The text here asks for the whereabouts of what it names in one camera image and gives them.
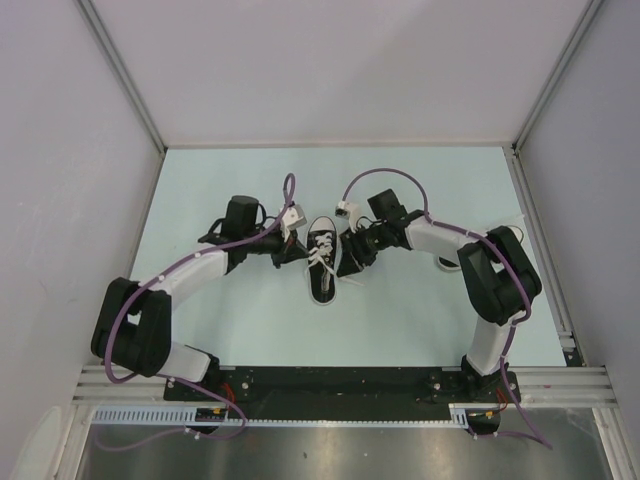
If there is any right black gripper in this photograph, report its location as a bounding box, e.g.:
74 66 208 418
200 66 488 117
337 222 390 278

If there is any black canvas sneaker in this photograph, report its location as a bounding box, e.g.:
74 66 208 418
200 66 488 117
437 224 525 272
306 216 338 306

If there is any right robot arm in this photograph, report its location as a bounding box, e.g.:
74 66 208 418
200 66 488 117
335 189 542 401

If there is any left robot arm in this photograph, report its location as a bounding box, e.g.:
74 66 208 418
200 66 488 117
90 195 308 400

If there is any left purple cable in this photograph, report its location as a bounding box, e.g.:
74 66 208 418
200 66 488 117
94 173 297 454

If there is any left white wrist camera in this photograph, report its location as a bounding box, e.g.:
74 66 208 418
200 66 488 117
280 204 307 238

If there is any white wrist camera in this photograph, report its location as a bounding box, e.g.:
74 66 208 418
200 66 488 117
280 204 307 238
335 200 362 232

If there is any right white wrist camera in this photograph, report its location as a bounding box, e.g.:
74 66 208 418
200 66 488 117
335 200 362 232

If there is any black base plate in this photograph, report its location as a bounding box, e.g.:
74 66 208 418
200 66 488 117
164 366 521 403

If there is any white slotted cable duct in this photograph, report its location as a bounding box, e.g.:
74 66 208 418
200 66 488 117
92 402 474 429

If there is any aluminium frame rail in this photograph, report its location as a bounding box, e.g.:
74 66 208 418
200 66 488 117
72 365 617 408

